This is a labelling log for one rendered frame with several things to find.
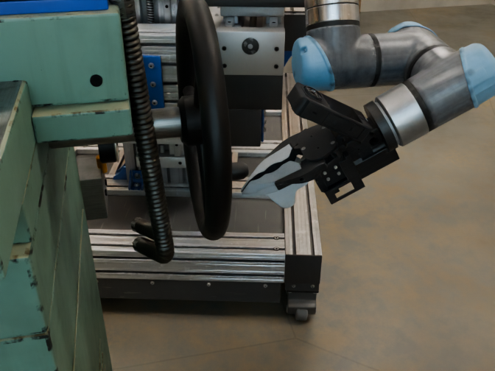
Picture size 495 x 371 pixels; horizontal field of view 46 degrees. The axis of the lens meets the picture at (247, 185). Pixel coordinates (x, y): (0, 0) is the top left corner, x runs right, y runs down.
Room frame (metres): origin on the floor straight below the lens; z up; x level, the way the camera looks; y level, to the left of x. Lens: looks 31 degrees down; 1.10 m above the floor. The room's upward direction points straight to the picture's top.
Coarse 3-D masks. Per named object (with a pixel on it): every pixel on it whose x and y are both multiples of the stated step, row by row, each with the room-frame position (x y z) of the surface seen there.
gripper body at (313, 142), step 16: (368, 112) 0.70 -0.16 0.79; (320, 128) 0.71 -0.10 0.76; (384, 128) 0.67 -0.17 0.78; (304, 144) 0.70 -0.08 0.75; (320, 144) 0.68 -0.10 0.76; (336, 144) 0.67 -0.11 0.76; (352, 144) 0.68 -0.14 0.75; (368, 144) 0.69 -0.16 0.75; (384, 144) 0.70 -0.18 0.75; (304, 160) 0.67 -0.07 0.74; (336, 160) 0.66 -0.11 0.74; (352, 160) 0.69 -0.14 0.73; (368, 160) 0.69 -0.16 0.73; (384, 160) 0.69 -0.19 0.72; (320, 176) 0.67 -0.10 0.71; (336, 176) 0.68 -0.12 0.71; (352, 176) 0.67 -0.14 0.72; (336, 192) 0.68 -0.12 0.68; (352, 192) 0.67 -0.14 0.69
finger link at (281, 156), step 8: (288, 144) 0.72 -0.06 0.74; (280, 152) 0.71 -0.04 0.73; (288, 152) 0.70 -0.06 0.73; (264, 160) 0.71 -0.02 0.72; (272, 160) 0.70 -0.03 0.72; (280, 160) 0.69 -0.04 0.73; (288, 160) 0.69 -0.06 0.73; (296, 160) 0.71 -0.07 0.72; (256, 168) 0.70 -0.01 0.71; (264, 168) 0.69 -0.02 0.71; (272, 168) 0.69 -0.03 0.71; (256, 176) 0.68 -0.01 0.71
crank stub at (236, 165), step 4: (232, 164) 0.69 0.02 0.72; (236, 164) 0.69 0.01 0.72; (240, 164) 0.70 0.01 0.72; (244, 164) 0.70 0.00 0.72; (232, 168) 0.69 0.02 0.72; (236, 168) 0.69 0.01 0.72; (240, 168) 0.69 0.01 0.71; (244, 168) 0.69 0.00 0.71; (232, 172) 0.69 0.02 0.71; (236, 172) 0.69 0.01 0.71; (240, 172) 0.69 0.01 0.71; (244, 172) 0.69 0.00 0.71; (248, 172) 0.69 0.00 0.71; (232, 176) 0.68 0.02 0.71; (236, 176) 0.69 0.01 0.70; (240, 176) 0.69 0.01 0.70; (244, 176) 0.69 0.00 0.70
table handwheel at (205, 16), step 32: (192, 0) 0.63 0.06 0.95; (192, 32) 0.58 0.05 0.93; (192, 64) 0.75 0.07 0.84; (192, 96) 0.64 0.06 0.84; (224, 96) 0.53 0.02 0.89; (160, 128) 0.61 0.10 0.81; (192, 128) 0.61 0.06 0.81; (224, 128) 0.51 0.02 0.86; (192, 160) 0.71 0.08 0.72; (224, 160) 0.50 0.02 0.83; (192, 192) 0.67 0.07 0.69; (224, 192) 0.50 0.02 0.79; (224, 224) 0.51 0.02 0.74
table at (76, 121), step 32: (0, 96) 0.49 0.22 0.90; (0, 128) 0.43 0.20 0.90; (32, 128) 0.52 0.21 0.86; (64, 128) 0.52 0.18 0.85; (96, 128) 0.53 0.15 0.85; (128, 128) 0.53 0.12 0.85; (0, 160) 0.37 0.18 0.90; (0, 192) 0.35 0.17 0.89; (0, 224) 0.33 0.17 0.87; (0, 256) 0.31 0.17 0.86
